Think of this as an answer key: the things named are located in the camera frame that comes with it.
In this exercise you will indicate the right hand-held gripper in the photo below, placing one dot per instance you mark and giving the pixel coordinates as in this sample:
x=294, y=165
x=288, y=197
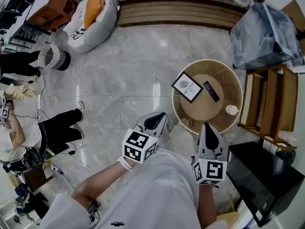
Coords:
x=214, y=170

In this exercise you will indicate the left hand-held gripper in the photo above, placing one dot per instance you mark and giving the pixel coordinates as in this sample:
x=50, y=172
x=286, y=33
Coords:
x=139, y=149

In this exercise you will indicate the black framed nature print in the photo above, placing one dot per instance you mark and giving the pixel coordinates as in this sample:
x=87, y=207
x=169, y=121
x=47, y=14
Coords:
x=188, y=86

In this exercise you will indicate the person's right forearm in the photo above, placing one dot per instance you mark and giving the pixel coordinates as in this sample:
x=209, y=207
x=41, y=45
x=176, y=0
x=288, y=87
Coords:
x=207, y=204

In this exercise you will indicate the person's left forearm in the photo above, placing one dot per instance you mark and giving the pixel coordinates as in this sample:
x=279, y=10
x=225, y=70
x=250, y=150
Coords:
x=100, y=182

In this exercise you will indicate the round glass side table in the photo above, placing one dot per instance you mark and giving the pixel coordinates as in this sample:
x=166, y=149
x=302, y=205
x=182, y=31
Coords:
x=230, y=85

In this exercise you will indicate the person's beige shoe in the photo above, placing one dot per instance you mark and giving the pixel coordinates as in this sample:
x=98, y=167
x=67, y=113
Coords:
x=186, y=122

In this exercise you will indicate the white cup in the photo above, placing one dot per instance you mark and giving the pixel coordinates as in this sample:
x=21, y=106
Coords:
x=231, y=110

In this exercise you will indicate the white wristband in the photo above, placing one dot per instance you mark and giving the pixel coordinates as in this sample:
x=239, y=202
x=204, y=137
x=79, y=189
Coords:
x=125, y=163

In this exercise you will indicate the black remote control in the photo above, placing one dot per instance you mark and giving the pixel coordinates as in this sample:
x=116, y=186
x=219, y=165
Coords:
x=210, y=90

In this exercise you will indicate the black glass cabinet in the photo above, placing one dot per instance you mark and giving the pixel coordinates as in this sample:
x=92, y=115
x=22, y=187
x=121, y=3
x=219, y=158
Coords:
x=262, y=175

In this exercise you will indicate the person's white clothing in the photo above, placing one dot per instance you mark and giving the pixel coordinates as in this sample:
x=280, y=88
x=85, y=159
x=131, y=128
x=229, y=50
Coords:
x=155, y=194

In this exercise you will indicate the wooden chair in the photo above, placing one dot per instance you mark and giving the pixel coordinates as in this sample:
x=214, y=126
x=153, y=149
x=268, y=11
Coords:
x=271, y=99

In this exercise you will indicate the black round canister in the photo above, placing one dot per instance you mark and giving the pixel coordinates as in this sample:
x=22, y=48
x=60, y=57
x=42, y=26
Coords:
x=286, y=157

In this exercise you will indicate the black power adapter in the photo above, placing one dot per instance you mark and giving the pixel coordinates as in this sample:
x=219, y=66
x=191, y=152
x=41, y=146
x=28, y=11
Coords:
x=71, y=152

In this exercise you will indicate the black green seat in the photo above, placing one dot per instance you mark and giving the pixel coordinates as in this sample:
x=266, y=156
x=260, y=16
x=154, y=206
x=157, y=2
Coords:
x=58, y=149

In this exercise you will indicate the white beanbag chair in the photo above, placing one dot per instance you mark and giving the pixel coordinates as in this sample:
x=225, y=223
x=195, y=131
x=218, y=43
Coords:
x=102, y=27

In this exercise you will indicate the wooden slatted platform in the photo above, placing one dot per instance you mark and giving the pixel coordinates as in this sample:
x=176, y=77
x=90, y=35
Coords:
x=178, y=11

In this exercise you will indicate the white power strip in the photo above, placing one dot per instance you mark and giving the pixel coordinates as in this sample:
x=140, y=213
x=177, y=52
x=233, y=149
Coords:
x=39, y=102

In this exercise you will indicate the pleated white black cylinder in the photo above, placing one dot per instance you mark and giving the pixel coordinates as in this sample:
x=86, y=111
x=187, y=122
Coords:
x=53, y=57

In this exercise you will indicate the plastic-wrapped glass tank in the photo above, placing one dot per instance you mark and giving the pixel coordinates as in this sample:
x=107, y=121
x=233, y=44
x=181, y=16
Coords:
x=262, y=32

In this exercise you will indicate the white printed cushion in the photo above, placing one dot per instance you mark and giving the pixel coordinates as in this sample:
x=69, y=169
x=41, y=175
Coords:
x=76, y=25

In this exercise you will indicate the orange cushion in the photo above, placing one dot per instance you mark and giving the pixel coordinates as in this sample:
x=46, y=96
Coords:
x=94, y=6

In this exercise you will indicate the dark brown low table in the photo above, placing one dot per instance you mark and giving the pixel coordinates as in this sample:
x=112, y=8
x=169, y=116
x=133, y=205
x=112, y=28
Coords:
x=35, y=179

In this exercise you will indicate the beige cloth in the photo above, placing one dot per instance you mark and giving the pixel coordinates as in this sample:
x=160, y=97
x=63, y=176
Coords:
x=20, y=92

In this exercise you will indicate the brown wooden cabinet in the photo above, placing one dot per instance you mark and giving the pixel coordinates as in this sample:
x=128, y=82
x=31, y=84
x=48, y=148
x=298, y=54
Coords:
x=52, y=8

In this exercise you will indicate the brown cardboard sheet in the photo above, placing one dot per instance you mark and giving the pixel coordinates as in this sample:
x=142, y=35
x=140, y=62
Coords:
x=293, y=11

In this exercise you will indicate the black metal rack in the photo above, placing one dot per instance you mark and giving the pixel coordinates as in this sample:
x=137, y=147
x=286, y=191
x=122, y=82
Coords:
x=23, y=38

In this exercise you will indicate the white table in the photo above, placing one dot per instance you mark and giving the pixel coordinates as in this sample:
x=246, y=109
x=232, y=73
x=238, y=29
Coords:
x=31, y=6

